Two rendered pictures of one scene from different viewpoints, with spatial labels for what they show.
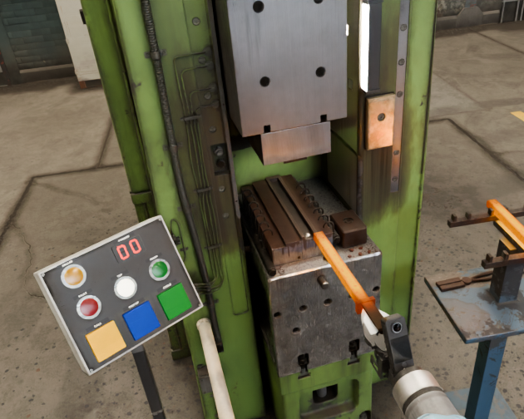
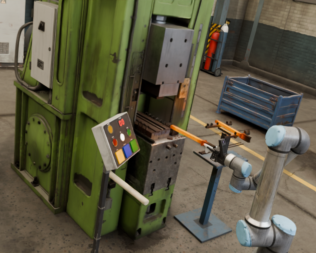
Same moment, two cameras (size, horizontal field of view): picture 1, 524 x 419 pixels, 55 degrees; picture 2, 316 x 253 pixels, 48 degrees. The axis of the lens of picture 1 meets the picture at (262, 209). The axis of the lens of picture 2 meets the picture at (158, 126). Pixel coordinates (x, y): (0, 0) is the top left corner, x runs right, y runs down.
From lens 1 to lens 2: 1.63 m
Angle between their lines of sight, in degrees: 33
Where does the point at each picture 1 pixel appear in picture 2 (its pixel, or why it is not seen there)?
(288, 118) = (169, 80)
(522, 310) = not seen: hidden behind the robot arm
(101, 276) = (116, 131)
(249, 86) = (162, 66)
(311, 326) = (159, 168)
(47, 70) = not seen: outside the picture
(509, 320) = not seen: hidden behind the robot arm
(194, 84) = (136, 63)
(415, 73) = (194, 72)
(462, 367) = (189, 203)
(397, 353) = (223, 150)
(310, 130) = (173, 86)
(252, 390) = (116, 213)
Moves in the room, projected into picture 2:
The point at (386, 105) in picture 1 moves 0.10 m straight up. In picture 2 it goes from (186, 81) to (189, 70)
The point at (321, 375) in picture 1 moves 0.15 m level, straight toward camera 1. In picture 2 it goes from (156, 195) to (163, 206)
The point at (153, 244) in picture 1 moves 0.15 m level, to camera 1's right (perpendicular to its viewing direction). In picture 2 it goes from (126, 122) to (146, 121)
